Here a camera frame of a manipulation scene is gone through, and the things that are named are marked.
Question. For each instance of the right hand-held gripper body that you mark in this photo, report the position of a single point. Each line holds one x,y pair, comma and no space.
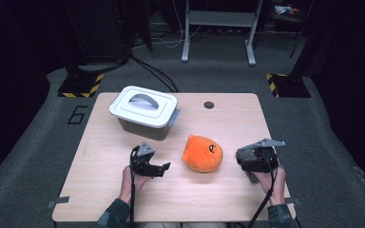
267,160

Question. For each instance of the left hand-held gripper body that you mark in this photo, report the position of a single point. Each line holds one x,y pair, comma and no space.
142,163

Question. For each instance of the grey plastic storage box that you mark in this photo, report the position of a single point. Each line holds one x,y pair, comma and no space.
145,129

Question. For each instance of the orange plush toy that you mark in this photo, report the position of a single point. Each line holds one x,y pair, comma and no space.
199,156

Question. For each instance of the grey lidded plastic box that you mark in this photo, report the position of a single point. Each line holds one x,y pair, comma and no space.
123,109

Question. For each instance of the person's left hand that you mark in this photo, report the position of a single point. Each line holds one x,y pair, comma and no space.
130,186

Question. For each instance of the person's right hand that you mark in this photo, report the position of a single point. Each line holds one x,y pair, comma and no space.
277,186

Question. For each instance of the grey tape strip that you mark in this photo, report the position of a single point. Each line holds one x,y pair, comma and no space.
58,201
293,201

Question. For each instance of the black round table grommet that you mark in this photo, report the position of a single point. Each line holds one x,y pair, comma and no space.
208,105

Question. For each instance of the black stand base yellow stripes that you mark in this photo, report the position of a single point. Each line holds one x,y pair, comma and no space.
290,86
79,85

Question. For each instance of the black metal rack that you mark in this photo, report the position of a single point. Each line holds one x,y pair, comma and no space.
297,41

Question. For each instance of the black cabinet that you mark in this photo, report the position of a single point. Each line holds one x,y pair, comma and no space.
98,28

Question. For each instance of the colourful small items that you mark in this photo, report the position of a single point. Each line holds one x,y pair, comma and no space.
285,9

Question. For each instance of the white metal desk frame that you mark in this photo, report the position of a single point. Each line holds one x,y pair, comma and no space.
221,19

